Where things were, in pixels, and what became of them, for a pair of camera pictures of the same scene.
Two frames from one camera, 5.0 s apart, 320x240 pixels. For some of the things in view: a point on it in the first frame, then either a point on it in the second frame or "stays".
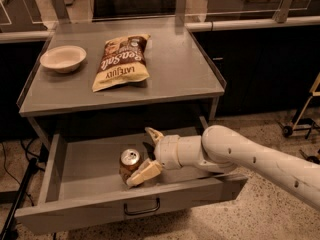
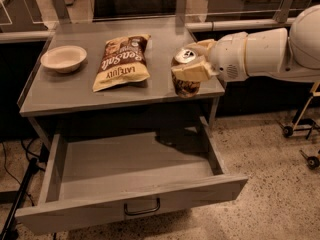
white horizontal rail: [190, 26] stays
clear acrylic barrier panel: [36, 5] stays
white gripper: [167, 151] -> [227, 56]
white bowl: [63, 58] stays
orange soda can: [129, 162] -> [185, 88]
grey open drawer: [76, 183] stays
